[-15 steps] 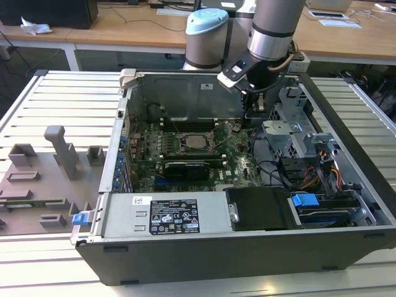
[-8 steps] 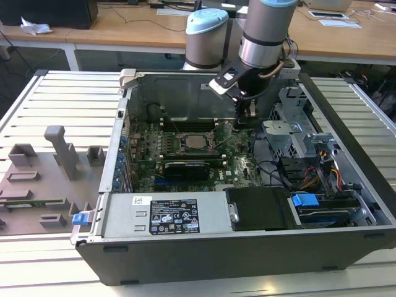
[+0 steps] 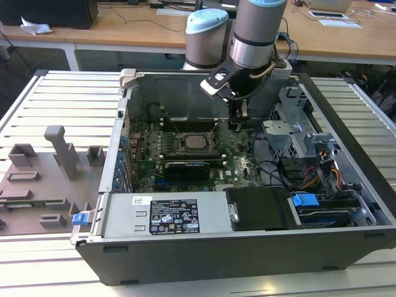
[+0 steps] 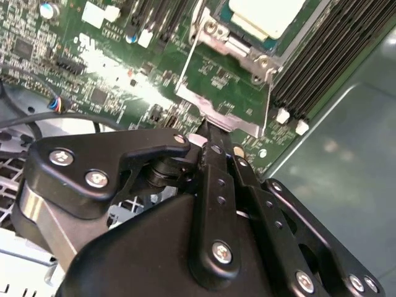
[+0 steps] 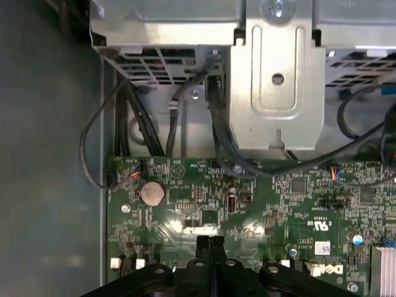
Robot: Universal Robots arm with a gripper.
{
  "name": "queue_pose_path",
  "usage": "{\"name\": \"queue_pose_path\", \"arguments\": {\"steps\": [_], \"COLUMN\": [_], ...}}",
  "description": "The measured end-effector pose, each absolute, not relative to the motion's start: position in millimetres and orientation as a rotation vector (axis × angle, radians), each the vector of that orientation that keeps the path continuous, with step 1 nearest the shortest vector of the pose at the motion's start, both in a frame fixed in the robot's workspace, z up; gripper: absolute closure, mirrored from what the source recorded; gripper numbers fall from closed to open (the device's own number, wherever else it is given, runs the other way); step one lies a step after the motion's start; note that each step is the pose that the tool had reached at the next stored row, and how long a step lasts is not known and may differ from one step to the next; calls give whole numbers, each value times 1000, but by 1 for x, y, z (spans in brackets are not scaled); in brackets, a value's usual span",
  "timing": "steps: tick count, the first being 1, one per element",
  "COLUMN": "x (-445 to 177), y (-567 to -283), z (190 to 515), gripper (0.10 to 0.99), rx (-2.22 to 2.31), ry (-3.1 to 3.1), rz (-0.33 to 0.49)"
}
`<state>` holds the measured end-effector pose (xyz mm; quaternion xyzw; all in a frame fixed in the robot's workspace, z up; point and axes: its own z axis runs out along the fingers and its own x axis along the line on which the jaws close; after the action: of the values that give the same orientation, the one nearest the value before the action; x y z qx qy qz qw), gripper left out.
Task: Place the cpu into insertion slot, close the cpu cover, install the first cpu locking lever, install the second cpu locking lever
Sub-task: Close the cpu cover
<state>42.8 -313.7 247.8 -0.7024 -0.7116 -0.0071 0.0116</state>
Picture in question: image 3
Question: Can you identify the metal socket cover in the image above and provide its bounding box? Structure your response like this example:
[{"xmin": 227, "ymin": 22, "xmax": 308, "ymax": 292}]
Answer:
[{"xmin": 180, "ymin": 133, "xmax": 215, "ymax": 155}]

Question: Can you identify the black RAM slot row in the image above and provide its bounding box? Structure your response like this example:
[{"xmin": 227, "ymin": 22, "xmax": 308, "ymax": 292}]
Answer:
[
  {"xmin": 161, "ymin": 116, "xmax": 218, "ymax": 131},
  {"xmin": 160, "ymin": 151, "xmax": 226, "ymax": 162}
]

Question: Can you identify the CPU socket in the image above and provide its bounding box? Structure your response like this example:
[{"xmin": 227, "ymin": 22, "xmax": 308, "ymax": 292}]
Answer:
[{"xmin": 174, "ymin": 131, "xmax": 217, "ymax": 155}]

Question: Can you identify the metal drive cage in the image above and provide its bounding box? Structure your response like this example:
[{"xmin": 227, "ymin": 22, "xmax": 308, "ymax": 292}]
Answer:
[{"xmin": 261, "ymin": 86, "xmax": 338, "ymax": 161}]

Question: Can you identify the green motherboard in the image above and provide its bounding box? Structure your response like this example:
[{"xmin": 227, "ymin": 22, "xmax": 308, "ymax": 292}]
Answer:
[{"xmin": 128, "ymin": 120, "xmax": 264, "ymax": 192}]

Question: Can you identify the black graphics card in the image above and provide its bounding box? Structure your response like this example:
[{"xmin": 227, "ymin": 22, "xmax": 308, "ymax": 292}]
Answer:
[{"xmin": 163, "ymin": 160, "xmax": 212, "ymax": 183}]

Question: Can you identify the white paper sheet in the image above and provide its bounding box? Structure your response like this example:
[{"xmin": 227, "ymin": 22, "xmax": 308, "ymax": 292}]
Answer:
[
  {"xmin": 157, "ymin": 7, "xmax": 199, "ymax": 17},
  {"xmin": 318, "ymin": 19, "xmax": 363, "ymax": 30}
]

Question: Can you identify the white flat device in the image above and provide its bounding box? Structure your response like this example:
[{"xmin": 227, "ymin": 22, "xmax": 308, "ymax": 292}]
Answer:
[{"xmin": 308, "ymin": 10, "xmax": 347, "ymax": 20}]

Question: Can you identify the black plastic shroud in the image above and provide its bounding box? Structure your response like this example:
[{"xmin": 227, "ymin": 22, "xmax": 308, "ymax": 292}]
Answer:
[{"xmin": 224, "ymin": 186, "xmax": 303, "ymax": 232}]

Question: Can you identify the wooden desk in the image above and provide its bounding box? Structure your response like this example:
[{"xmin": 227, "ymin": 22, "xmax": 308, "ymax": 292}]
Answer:
[{"xmin": 0, "ymin": 0, "xmax": 396, "ymax": 67}]

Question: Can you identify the blue disk carrier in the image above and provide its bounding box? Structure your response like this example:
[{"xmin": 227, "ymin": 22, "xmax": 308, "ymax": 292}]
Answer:
[{"xmin": 291, "ymin": 192, "xmax": 319, "ymax": 215}]

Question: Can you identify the dark office chair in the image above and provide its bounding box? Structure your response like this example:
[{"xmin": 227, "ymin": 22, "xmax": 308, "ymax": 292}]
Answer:
[{"xmin": 369, "ymin": 72, "xmax": 396, "ymax": 117}]

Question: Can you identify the black hard disk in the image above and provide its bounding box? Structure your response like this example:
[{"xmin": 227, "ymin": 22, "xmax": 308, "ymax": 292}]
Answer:
[{"xmin": 298, "ymin": 204, "xmax": 361, "ymax": 229}]

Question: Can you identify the silver power supply unit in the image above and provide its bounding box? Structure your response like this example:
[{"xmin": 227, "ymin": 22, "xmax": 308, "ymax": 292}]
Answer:
[{"xmin": 92, "ymin": 191, "xmax": 233, "ymax": 239}]

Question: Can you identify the black open PC case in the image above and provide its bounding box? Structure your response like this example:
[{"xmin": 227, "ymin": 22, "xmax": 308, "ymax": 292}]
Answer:
[{"xmin": 70, "ymin": 68, "xmax": 396, "ymax": 287}]

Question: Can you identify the black box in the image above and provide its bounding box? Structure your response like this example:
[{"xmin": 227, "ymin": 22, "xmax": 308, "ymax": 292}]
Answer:
[{"xmin": 0, "ymin": 0, "xmax": 99, "ymax": 30}]

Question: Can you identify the blue case latch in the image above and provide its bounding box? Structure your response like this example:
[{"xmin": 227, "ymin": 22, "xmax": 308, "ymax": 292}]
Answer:
[{"xmin": 71, "ymin": 211, "xmax": 88, "ymax": 226}]

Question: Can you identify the crumpled white paper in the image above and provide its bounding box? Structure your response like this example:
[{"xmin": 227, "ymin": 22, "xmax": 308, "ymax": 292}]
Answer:
[{"xmin": 20, "ymin": 15, "xmax": 53, "ymax": 35}]

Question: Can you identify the grey parts rack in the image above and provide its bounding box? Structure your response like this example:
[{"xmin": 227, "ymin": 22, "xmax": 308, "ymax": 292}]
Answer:
[{"xmin": 0, "ymin": 125, "xmax": 106, "ymax": 238}]

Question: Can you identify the green RAM stick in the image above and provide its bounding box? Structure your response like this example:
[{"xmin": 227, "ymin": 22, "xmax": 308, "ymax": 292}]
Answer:
[{"xmin": 0, "ymin": 199, "xmax": 67, "ymax": 210}]

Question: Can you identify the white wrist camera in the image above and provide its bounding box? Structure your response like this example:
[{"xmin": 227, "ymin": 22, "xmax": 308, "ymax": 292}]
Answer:
[{"xmin": 200, "ymin": 68, "xmax": 233, "ymax": 98}]

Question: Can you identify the black internal cable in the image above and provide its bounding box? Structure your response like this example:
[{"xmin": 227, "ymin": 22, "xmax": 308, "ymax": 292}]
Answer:
[{"xmin": 251, "ymin": 126, "xmax": 293, "ymax": 190}]

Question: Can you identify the blue cable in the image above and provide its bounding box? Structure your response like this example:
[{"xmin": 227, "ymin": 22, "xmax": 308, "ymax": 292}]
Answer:
[{"xmin": 278, "ymin": 30, "xmax": 299, "ymax": 61}]

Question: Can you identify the grey case handle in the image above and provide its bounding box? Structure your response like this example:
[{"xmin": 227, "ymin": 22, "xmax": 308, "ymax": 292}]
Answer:
[{"xmin": 119, "ymin": 68, "xmax": 139, "ymax": 91}]

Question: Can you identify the coloured wire bundle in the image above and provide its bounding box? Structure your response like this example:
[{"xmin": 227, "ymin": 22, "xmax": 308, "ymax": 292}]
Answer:
[{"xmin": 303, "ymin": 148, "xmax": 346, "ymax": 191}]

